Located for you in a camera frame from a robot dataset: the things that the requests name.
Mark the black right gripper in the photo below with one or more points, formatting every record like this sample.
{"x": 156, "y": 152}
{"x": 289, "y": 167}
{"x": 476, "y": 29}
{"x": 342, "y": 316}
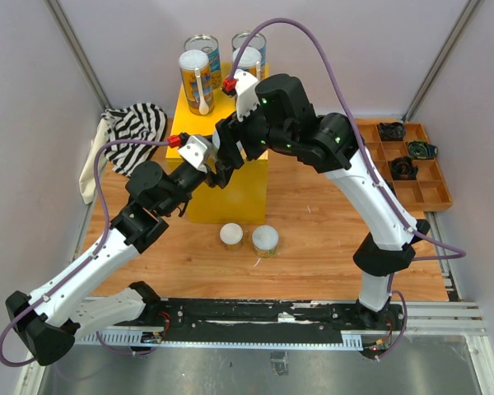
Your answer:
{"x": 228, "y": 150}

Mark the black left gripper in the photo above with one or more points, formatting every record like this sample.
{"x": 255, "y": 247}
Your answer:
{"x": 221, "y": 177}

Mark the small yellow white-lid can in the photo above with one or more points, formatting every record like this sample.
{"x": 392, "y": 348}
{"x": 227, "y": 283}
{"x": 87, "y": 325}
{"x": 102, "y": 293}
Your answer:
{"x": 231, "y": 235}

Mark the yellow-green can clear lid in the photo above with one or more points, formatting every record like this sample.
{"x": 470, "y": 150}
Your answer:
{"x": 265, "y": 240}

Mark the blue porridge can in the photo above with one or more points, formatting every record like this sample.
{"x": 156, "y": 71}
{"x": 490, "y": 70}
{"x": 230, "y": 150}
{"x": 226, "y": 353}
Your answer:
{"x": 196, "y": 80}

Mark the blue Progresso soup can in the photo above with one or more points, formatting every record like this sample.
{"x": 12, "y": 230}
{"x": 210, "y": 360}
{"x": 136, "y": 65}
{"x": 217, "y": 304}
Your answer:
{"x": 210, "y": 46}
{"x": 259, "y": 42}

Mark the purple-label can with spoon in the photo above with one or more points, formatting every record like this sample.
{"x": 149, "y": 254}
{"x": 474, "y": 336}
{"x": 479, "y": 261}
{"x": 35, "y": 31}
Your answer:
{"x": 251, "y": 61}

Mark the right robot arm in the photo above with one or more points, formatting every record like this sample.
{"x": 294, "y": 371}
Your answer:
{"x": 388, "y": 248}

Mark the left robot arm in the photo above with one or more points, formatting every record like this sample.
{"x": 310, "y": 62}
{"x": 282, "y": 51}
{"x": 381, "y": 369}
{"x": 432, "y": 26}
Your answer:
{"x": 51, "y": 318}

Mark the yellow wooden cabinet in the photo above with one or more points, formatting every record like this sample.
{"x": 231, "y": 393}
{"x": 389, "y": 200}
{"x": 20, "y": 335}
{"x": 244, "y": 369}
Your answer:
{"x": 243, "y": 200}

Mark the black white striped cloth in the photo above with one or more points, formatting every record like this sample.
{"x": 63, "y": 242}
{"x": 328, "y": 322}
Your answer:
{"x": 138, "y": 122}

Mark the cream white cloth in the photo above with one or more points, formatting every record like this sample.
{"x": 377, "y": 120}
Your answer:
{"x": 86, "y": 182}

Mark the black rolled sock top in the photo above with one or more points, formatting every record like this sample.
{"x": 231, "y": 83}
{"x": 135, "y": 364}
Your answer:
{"x": 391, "y": 132}

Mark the black orange rolled sock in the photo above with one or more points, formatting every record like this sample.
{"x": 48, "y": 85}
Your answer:
{"x": 403, "y": 168}

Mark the green patterned rolled sock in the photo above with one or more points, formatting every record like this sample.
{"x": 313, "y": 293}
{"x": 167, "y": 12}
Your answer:
{"x": 421, "y": 150}

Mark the wooden divided organizer tray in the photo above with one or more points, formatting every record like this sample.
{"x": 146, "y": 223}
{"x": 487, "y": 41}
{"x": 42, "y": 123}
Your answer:
{"x": 429, "y": 191}

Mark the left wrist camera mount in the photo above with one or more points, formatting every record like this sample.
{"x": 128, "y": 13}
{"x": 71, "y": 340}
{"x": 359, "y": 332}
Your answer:
{"x": 194, "y": 149}

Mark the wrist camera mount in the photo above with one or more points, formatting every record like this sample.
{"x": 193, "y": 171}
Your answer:
{"x": 242, "y": 87}
{"x": 194, "y": 149}

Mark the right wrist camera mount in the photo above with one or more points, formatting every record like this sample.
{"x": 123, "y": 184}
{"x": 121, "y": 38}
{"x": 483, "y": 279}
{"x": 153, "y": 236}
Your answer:
{"x": 242, "y": 87}

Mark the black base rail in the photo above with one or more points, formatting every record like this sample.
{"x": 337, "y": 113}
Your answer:
{"x": 279, "y": 322}

